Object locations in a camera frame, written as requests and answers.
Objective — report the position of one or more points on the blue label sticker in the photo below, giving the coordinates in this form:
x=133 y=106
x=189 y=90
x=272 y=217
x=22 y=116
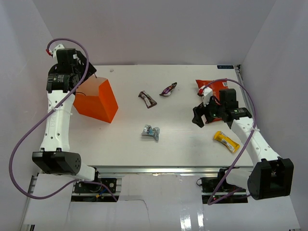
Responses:
x=225 y=66

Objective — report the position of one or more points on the orange paper bag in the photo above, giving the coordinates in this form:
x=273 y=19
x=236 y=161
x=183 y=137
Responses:
x=95 y=98

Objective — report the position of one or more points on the large red chip bag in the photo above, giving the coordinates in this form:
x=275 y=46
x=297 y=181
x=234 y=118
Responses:
x=216 y=86

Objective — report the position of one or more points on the aluminium table frame rail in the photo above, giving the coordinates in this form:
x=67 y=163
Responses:
x=156 y=170

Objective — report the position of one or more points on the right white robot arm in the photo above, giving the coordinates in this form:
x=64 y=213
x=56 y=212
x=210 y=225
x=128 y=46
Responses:
x=271 y=175

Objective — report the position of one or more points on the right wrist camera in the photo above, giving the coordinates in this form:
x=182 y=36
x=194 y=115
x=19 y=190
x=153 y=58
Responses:
x=206 y=93

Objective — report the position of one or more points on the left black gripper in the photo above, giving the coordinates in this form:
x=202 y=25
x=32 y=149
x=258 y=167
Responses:
x=83 y=68

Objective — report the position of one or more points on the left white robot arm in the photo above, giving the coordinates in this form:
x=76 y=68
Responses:
x=55 y=156

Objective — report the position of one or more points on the yellow snack bar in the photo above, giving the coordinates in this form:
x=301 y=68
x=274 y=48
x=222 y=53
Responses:
x=226 y=141

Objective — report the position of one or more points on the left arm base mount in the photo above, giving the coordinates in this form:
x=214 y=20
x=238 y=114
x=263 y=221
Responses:
x=104 y=190

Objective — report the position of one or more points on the purple brown snack wrapper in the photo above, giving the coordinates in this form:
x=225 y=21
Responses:
x=168 y=90

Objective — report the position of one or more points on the silver blue snack packet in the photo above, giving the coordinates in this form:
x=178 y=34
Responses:
x=150 y=131

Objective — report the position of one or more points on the brown white snack wrapper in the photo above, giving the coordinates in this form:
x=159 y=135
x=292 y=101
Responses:
x=149 y=101

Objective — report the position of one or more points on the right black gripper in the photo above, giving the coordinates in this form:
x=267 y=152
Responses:
x=201 y=110

